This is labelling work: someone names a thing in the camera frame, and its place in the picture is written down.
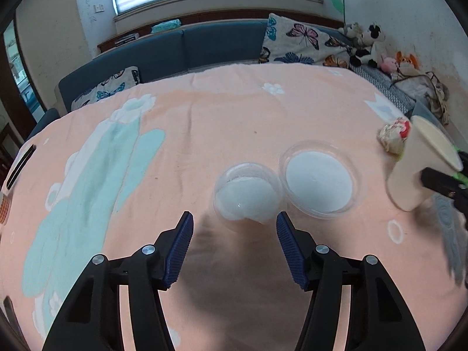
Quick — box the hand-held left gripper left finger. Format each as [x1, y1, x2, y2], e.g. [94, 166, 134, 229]
[42, 211, 194, 351]

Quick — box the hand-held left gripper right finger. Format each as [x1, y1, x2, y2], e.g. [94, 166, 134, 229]
[276, 211, 426, 351]

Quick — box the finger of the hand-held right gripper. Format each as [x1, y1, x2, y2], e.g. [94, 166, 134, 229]
[420, 167, 468, 200]
[452, 145, 468, 171]

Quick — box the beige paper cup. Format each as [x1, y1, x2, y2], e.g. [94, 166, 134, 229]
[388, 115, 463, 212]

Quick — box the clear plastic bowl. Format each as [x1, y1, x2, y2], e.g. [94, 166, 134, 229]
[213, 162, 282, 227]

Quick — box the clear plastic lid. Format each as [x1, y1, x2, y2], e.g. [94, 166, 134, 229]
[279, 140, 363, 220]

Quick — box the camouflage cloth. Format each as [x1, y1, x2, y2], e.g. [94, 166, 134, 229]
[420, 71, 451, 125]

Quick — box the crumpled red white wrapper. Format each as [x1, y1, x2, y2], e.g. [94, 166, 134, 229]
[377, 117, 412, 153]

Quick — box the white cloth bag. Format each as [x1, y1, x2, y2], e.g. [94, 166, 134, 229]
[393, 75, 436, 98]

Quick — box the grey patterned cushion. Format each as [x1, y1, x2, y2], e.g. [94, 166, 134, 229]
[356, 65, 417, 115]

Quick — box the orange fox plush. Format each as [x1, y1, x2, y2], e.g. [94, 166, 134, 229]
[396, 52, 419, 76]

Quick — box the pink plush toy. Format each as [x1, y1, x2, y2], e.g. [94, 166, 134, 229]
[378, 56, 398, 73]

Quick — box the black white cow plush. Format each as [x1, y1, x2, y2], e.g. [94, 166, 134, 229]
[349, 23, 387, 67]

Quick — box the grey plush toy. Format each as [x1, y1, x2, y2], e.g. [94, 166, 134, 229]
[338, 22, 361, 39]

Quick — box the small butterfly print pillow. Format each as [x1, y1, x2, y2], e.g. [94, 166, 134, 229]
[71, 66, 141, 111]

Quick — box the white black device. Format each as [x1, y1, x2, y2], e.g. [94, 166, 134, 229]
[5, 144, 37, 189]

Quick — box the large butterfly print pillow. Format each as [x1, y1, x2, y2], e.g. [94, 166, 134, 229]
[259, 13, 353, 69]

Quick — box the blue sofa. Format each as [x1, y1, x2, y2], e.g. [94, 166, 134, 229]
[25, 20, 421, 140]

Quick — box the stack of books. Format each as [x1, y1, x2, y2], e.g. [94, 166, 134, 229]
[113, 34, 140, 47]

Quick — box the teal tissue pack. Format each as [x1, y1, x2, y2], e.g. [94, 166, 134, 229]
[152, 20, 182, 33]

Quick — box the dark wooden door frame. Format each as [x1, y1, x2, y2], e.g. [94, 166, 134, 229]
[0, 18, 49, 161]

